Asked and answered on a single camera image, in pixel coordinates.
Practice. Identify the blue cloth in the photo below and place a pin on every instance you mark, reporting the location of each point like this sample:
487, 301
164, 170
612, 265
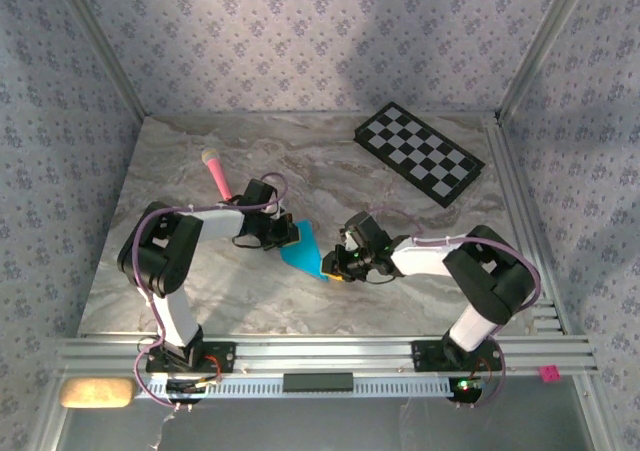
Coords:
302, 256

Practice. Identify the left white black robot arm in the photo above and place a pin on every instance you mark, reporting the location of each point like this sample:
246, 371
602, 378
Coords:
220, 223

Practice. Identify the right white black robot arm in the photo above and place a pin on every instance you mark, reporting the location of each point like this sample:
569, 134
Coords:
425, 261

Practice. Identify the pink toy microphone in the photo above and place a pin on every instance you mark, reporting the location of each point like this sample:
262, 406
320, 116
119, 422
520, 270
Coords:
216, 170

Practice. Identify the black white checkerboard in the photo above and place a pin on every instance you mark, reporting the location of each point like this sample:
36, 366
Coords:
420, 153

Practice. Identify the controller board with green light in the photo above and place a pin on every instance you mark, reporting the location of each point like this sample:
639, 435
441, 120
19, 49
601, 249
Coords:
467, 387

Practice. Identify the small pink cube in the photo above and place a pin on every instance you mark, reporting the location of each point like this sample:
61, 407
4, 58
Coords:
549, 373

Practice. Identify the tan oblong sponge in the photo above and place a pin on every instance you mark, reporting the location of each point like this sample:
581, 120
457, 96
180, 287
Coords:
97, 393

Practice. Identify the long aluminium mounting rail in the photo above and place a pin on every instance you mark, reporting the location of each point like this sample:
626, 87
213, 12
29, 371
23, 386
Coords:
320, 351

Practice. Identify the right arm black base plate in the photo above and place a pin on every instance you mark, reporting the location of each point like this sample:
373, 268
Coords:
425, 356

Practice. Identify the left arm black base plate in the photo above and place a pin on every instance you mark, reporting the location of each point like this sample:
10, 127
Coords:
220, 358

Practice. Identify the aluminium side rail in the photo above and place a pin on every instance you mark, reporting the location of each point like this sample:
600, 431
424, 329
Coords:
505, 171

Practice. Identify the aluminium frame post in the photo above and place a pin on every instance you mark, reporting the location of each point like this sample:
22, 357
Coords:
540, 46
103, 46

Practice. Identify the aluminium frame bar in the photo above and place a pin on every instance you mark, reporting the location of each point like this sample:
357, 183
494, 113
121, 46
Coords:
47, 421
595, 421

